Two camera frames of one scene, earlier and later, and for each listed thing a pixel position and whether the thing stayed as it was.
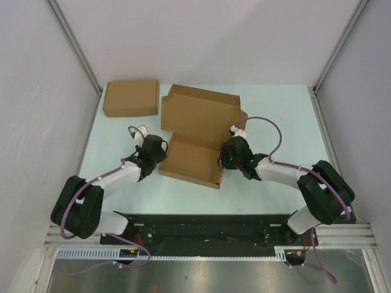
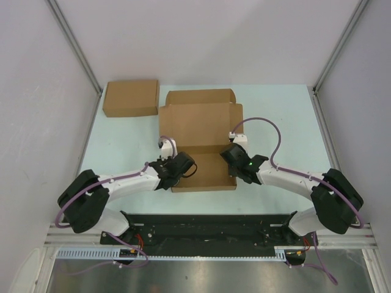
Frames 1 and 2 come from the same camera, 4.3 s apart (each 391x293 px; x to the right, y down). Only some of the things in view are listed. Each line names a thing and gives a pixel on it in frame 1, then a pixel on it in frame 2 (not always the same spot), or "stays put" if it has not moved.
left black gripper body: (159, 158) to (164, 162)
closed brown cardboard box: (131, 98) stays put
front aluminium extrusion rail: (330, 235) stays put
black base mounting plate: (212, 231) stays put
